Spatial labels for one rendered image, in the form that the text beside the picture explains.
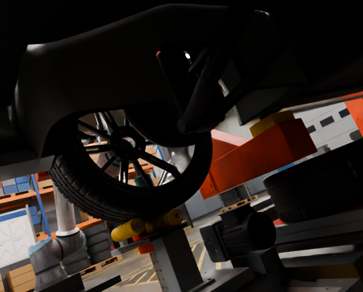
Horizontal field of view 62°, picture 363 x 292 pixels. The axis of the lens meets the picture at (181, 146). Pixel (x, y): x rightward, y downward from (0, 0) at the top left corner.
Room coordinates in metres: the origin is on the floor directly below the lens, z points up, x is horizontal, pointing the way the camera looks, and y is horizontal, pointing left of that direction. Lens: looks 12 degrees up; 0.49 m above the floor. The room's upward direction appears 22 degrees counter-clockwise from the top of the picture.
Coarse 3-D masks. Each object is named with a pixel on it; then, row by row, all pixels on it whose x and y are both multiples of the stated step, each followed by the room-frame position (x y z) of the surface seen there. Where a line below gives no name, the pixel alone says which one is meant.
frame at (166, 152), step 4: (164, 148) 1.48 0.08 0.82; (168, 148) 1.44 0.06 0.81; (164, 152) 1.48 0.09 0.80; (168, 152) 1.44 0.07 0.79; (164, 156) 1.48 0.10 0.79; (168, 156) 1.45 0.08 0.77; (168, 160) 1.46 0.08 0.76; (164, 172) 1.43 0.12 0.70; (160, 176) 1.45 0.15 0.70; (164, 176) 1.40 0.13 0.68; (160, 180) 1.43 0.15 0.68; (164, 180) 1.40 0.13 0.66; (160, 184) 1.38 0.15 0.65
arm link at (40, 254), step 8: (48, 240) 1.89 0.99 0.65; (56, 240) 1.94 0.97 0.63; (32, 248) 1.84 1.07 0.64; (40, 248) 1.85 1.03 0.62; (48, 248) 1.88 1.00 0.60; (56, 248) 1.91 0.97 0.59; (32, 256) 1.85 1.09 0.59; (40, 256) 1.84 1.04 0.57; (48, 256) 1.87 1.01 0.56; (56, 256) 1.91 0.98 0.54; (32, 264) 1.86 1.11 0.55; (40, 264) 1.84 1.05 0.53; (48, 264) 1.86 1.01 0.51
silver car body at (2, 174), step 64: (0, 0) 0.40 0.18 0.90; (64, 0) 0.46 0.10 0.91; (128, 0) 0.59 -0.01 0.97; (192, 0) 0.77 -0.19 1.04; (320, 0) 1.01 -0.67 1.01; (0, 64) 0.54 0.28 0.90; (64, 64) 0.55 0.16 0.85; (128, 64) 0.63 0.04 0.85; (256, 64) 0.88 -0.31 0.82; (320, 64) 1.19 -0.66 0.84; (0, 128) 0.68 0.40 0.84
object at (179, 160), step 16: (112, 128) 1.24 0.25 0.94; (128, 128) 1.24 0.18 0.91; (80, 144) 0.96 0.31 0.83; (112, 144) 1.19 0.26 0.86; (144, 144) 1.27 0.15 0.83; (112, 160) 1.21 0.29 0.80; (128, 160) 1.22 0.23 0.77; (160, 160) 1.33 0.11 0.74; (176, 160) 1.35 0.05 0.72; (192, 160) 1.19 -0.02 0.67; (144, 176) 1.27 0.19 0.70; (176, 176) 1.21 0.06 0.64
